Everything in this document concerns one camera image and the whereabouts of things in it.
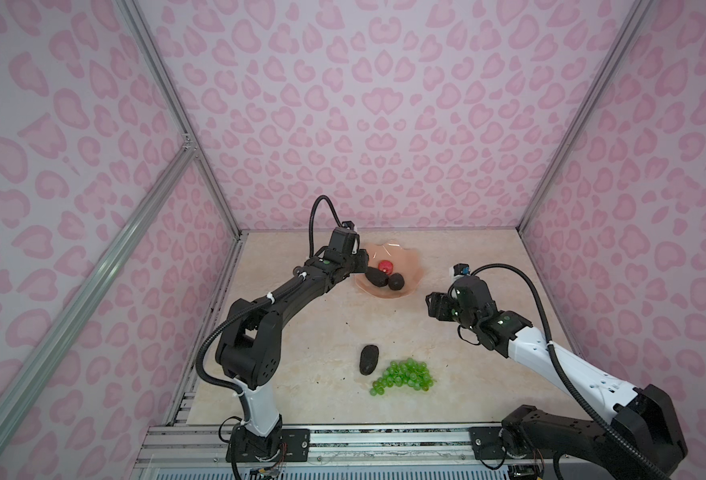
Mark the dark fake avocado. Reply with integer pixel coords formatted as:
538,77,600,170
359,344,380,376
365,267,389,288
388,273,405,291

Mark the green fake grape bunch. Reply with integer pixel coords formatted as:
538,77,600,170
369,358,436,396

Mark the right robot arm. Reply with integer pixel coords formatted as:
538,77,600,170
426,275,689,479

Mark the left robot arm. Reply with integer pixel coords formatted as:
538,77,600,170
196,248,369,465

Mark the pink scalloped fruit bowl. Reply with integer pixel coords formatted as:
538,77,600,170
354,241,426,299

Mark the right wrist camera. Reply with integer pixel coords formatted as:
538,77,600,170
453,263,471,277

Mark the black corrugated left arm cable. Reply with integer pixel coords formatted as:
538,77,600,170
307,194,345,260

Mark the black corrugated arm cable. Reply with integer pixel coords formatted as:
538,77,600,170
307,194,345,260
448,262,672,480

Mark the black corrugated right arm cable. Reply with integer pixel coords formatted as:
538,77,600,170
448,262,672,480

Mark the aluminium floor edge rail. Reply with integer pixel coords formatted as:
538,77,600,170
161,231,249,427

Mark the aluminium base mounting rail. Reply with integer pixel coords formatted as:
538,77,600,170
130,422,570,480

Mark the diagonal aluminium wall bar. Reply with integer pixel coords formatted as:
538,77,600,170
0,146,196,455

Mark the aluminium corner frame post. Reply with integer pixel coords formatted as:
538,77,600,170
115,0,242,238

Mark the right aluminium corner post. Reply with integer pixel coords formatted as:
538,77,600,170
516,0,658,236

